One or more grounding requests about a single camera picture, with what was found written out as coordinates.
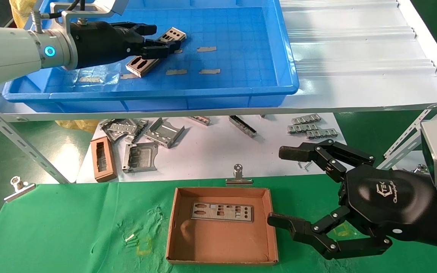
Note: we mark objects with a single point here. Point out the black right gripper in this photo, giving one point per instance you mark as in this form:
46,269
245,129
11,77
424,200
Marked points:
393,204

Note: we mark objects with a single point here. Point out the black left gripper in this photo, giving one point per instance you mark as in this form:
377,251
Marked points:
101,43

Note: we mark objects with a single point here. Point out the silver metal I/O shield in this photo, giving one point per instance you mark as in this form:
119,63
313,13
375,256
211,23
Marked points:
222,217
139,66

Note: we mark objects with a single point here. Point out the grey metal link strip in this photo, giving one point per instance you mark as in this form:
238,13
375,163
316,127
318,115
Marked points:
321,134
302,128
306,119

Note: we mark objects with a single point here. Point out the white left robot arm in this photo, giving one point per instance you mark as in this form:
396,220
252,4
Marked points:
6,49

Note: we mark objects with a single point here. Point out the blue plastic tray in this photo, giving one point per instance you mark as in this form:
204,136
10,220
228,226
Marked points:
222,30

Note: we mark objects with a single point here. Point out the shallow brown cardboard box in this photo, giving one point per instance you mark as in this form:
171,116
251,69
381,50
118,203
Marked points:
222,242

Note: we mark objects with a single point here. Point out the small brown rectangular box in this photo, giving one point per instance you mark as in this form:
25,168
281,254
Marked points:
104,174

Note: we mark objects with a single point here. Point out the small steel hex key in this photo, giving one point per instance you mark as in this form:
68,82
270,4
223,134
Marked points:
305,166

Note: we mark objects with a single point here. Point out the clear plastic film patch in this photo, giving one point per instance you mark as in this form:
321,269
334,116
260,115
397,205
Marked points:
104,75

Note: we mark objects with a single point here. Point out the dark slotted metal bar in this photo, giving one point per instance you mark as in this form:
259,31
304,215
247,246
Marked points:
242,126

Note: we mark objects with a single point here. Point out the white board sheet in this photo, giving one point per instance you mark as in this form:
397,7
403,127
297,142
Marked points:
211,155

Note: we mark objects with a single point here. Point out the perforated steel angle brace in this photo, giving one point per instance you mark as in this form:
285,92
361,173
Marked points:
21,142
404,142

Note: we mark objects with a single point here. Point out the white corrugated metal shelf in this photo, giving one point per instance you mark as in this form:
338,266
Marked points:
355,57

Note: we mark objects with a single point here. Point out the small white scraps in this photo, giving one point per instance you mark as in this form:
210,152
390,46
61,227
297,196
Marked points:
130,238

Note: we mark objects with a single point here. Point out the green table cloth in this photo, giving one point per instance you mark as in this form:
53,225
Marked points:
70,227

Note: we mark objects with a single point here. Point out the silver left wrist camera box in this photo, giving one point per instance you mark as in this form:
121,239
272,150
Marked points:
108,5

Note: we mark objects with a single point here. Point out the silver camera mount bracket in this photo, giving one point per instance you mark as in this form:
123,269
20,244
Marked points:
68,15

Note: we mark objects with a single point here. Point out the grey metal bracket frame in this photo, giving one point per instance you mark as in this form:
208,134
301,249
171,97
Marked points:
140,127
116,129

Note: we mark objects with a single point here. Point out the small slotted metal bracket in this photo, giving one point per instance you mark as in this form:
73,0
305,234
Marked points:
200,120

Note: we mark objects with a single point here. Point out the bent sheet metal bracket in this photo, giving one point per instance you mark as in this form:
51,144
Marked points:
163,133

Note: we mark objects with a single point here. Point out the square metal bracket plate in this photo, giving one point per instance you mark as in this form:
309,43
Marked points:
140,157

